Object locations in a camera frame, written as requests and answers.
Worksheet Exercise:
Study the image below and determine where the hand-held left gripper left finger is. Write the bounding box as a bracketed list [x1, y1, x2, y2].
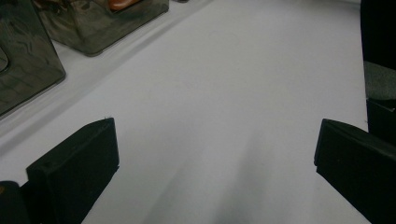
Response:
[25, 117, 120, 224]

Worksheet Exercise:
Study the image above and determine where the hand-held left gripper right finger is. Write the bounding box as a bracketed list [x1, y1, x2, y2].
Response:
[313, 118, 396, 224]

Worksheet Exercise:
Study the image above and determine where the smoky translucent plastic container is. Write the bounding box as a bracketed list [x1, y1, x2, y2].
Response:
[0, 0, 67, 118]
[32, 0, 171, 58]

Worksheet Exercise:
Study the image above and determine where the brown wooden spoon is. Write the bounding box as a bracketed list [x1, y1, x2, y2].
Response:
[106, 0, 142, 12]

